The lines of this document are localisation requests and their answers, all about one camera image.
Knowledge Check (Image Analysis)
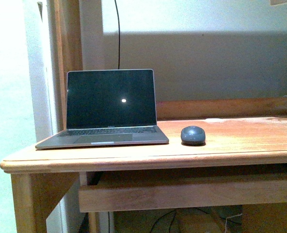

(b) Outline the grey Logitech wireless mouse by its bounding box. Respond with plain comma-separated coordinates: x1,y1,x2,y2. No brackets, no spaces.
180,126,206,146

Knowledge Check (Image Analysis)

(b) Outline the grey laptop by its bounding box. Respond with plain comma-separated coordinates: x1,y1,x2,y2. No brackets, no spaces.
36,69,169,150

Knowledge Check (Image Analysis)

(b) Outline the wooden keyboard drawer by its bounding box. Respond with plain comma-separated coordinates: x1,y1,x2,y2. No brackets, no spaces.
79,166,287,212

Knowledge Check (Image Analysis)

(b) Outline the wooden desk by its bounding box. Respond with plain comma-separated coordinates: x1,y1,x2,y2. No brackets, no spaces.
0,97,287,233

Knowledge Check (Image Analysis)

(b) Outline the black cable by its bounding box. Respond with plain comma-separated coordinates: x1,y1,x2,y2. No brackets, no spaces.
113,0,121,70

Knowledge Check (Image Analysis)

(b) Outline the white cable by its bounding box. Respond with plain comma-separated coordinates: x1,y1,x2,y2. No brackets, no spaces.
224,213,243,233

